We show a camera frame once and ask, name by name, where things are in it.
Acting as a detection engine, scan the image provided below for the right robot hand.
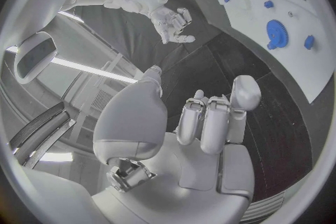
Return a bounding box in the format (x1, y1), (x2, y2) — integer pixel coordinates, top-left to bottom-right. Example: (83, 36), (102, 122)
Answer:
(150, 7), (197, 45)

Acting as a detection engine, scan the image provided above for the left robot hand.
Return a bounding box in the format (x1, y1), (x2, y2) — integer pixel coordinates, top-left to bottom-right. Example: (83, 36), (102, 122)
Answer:
(91, 65), (263, 224)

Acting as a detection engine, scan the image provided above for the white task board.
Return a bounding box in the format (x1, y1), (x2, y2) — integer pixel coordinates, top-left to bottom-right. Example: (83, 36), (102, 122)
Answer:
(189, 0), (336, 104)

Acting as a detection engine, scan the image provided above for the blue gear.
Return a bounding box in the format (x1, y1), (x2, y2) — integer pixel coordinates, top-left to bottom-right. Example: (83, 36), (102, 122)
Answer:
(265, 19), (290, 50)

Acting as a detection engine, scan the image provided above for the white robot head dark visor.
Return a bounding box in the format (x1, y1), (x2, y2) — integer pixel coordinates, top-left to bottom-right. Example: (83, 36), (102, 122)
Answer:
(13, 31), (58, 85)

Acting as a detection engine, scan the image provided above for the blue plug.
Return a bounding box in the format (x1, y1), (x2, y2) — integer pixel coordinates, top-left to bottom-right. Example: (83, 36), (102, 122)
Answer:
(304, 34), (316, 50)

